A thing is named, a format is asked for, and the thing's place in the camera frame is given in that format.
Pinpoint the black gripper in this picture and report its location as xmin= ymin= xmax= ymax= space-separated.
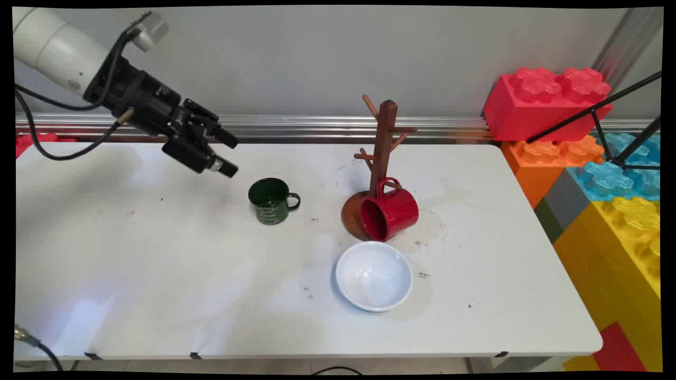
xmin=83 ymin=55 xmax=240 ymax=179

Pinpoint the red mug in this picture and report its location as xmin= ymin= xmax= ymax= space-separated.
xmin=359 ymin=177 xmax=420 ymax=243

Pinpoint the dark green enamel mug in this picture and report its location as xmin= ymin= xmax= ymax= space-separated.
xmin=248 ymin=177 xmax=302 ymax=226

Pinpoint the brown wooden mug tree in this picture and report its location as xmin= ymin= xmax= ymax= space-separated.
xmin=341 ymin=94 xmax=419 ymax=241

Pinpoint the small red toy block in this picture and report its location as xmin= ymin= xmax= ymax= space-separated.
xmin=15 ymin=132 xmax=78 ymax=159

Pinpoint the white ceramic bowl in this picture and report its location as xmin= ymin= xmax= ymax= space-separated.
xmin=335 ymin=241 xmax=414 ymax=313

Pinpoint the giant orange toy block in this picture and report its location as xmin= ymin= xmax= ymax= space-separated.
xmin=500 ymin=135 xmax=605 ymax=210

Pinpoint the giant red toy block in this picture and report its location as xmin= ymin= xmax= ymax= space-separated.
xmin=483 ymin=66 xmax=614 ymax=143

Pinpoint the giant dark green toy block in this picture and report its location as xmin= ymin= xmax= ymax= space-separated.
xmin=533 ymin=198 xmax=565 ymax=244

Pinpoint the giant grey toy block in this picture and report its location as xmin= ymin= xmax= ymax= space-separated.
xmin=542 ymin=168 xmax=593 ymax=231

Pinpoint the black tripod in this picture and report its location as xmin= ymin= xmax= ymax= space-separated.
xmin=525 ymin=71 xmax=662 ymax=171

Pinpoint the giant blue toy block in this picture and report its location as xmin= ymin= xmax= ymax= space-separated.
xmin=566 ymin=131 xmax=661 ymax=203

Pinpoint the giant yellow toy block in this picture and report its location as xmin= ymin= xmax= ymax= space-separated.
xmin=552 ymin=196 xmax=662 ymax=373

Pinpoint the red block panel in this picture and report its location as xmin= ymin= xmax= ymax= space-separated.
xmin=592 ymin=321 xmax=648 ymax=373

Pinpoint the aluminium rail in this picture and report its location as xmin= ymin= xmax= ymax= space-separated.
xmin=15 ymin=113 xmax=661 ymax=145

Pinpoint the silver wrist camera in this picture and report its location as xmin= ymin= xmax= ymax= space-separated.
xmin=129 ymin=12 xmax=170 ymax=53

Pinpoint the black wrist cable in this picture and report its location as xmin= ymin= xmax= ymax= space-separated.
xmin=15 ymin=26 xmax=144 ymax=162

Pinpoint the black floor cable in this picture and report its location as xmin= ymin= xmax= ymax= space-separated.
xmin=311 ymin=366 xmax=363 ymax=376

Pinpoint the black cable with metal connector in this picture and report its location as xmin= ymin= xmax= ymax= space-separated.
xmin=14 ymin=325 xmax=64 ymax=372

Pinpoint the aluminium post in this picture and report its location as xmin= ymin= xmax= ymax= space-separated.
xmin=591 ymin=7 xmax=664 ymax=91

